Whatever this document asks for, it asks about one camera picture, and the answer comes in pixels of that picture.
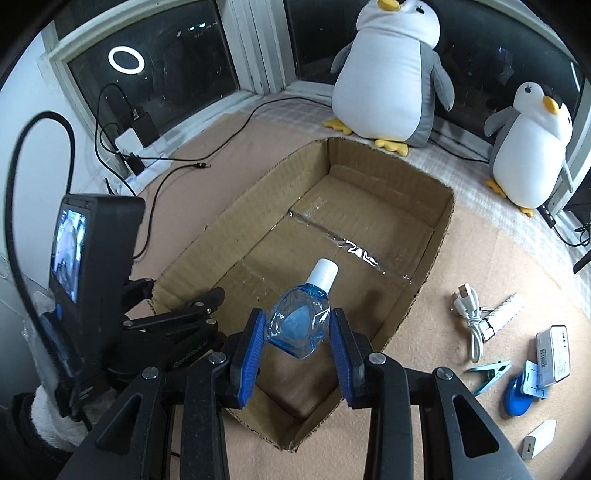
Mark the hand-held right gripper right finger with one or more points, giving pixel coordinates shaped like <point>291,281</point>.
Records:
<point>344,360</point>

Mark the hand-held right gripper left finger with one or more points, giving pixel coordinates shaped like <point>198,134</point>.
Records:
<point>247,357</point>

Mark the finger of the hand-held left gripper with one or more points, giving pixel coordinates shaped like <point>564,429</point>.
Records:
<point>184,309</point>
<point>184,350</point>

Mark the blue eye drop bottle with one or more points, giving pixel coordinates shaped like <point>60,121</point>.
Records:
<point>295,323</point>

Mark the cardboard box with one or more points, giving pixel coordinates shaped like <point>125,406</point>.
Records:
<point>258,249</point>

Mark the patterned white lighter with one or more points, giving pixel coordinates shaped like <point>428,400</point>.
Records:
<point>505,309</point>

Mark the white rectangular case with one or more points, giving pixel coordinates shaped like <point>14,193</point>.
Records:
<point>554,355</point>

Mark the white charger adapter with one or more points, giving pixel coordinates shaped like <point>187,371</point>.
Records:
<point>540,441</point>

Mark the person's left hand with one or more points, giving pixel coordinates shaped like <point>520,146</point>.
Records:
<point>60,415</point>

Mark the black plug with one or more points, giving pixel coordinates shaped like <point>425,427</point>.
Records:
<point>134,164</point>

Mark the white power strip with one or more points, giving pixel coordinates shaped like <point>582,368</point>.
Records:
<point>154,157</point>

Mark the white power bank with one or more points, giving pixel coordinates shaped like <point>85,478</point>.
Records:
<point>125,141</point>

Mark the teal clothespin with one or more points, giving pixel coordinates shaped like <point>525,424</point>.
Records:
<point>489,371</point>

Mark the black charger box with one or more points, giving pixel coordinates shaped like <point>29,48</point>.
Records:
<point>145,123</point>

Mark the blue plastic clip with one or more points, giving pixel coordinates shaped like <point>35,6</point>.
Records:
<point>517,399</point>

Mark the small penguin plush toy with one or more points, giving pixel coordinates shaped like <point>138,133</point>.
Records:
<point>526,157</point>

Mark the large penguin plush toy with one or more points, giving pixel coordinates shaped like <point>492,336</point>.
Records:
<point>392,83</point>

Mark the white window frame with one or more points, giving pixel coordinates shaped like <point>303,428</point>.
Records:
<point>258,46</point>

